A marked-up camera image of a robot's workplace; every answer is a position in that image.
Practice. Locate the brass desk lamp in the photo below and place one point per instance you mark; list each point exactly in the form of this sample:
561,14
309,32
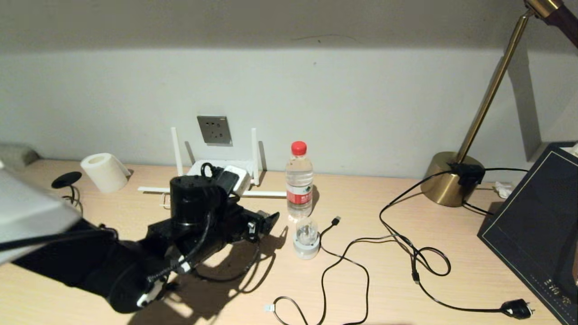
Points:
445,185

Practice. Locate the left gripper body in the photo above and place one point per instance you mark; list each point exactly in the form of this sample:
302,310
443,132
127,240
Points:
237,223

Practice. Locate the black inline switch box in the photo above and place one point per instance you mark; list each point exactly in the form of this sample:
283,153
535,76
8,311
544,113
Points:
467,174

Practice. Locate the small white dome humidifier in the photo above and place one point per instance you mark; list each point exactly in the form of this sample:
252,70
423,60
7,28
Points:
307,246

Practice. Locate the grey wall socket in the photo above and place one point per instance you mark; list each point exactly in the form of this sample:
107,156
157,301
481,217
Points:
214,130

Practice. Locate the white toilet paper roll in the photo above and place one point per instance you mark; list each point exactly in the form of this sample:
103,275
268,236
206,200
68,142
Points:
106,174

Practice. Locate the white wifi router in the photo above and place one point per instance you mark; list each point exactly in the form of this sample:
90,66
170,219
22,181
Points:
255,153

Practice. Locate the black round desk grommet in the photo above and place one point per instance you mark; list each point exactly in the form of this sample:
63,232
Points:
66,179

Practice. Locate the crumpled white tissue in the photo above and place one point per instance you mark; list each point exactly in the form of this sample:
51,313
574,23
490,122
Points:
502,190

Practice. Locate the white power adapter plug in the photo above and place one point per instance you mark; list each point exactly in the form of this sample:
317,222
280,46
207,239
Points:
235,180

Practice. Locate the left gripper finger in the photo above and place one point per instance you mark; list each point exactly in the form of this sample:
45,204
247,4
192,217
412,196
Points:
255,230
269,217

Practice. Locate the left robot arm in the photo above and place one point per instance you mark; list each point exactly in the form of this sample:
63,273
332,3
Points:
113,266

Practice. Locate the clear water bottle red cap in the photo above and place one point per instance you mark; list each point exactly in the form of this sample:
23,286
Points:
298,180

